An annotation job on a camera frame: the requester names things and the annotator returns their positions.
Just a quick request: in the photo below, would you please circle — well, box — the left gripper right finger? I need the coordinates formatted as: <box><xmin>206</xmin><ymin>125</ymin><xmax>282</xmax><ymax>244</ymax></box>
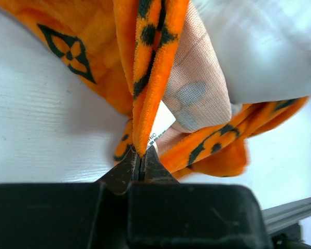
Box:
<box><xmin>126</xmin><ymin>147</ymin><xmax>273</xmax><ymax>248</ymax></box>

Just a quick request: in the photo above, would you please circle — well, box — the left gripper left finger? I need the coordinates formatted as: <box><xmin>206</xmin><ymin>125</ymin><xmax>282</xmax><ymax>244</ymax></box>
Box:
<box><xmin>0</xmin><ymin>146</ymin><xmax>140</xmax><ymax>248</ymax></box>

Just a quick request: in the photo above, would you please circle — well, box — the orange patterned pillowcase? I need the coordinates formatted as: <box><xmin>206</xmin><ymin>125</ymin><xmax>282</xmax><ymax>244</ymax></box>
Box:
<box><xmin>0</xmin><ymin>1</ymin><xmax>309</xmax><ymax>178</ymax></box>

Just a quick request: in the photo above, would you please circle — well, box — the white pillow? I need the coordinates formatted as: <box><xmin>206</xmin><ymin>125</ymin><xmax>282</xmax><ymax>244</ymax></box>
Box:
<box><xmin>195</xmin><ymin>0</ymin><xmax>311</xmax><ymax>104</ymax></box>

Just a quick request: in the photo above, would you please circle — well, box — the white care label tag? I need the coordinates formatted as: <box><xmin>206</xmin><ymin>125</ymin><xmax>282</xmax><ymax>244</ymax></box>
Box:
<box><xmin>147</xmin><ymin>101</ymin><xmax>176</xmax><ymax>155</ymax></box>

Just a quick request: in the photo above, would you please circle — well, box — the aluminium front rail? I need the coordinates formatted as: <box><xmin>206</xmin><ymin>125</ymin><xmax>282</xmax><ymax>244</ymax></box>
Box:
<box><xmin>262</xmin><ymin>197</ymin><xmax>311</xmax><ymax>234</ymax></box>

